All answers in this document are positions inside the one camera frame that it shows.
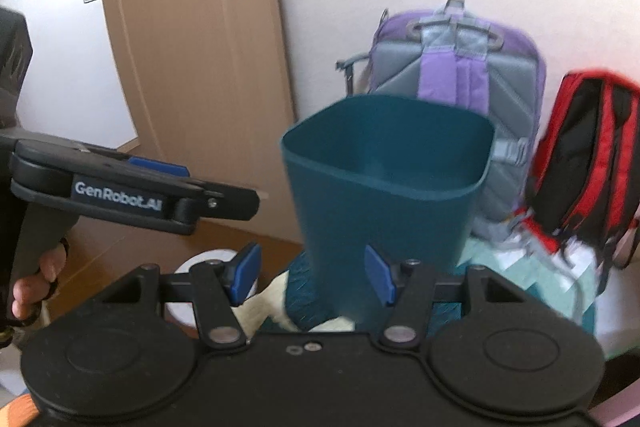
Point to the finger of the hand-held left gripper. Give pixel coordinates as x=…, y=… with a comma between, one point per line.
x=155, y=167
x=225, y=204

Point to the white pig print stool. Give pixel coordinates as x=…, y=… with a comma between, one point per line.
x=181, y=314

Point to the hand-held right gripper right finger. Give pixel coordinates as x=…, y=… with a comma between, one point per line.
x=379, y=274

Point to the person's left hand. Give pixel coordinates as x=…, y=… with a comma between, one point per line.
x=30, y=297

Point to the red black backpack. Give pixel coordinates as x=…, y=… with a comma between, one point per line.
x=580, y=167

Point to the purple grey backpack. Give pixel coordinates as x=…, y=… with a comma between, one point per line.
x=450, y=62

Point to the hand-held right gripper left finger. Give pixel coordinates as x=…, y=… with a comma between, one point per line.
x=245, y=274

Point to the beige wooden door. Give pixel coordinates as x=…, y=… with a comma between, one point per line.
x=200, y=82

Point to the teal white zigzag quilt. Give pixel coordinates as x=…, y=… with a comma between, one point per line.
x=300, y=302

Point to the dark teal plastic bin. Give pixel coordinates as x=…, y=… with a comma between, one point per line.
x=380, y=217

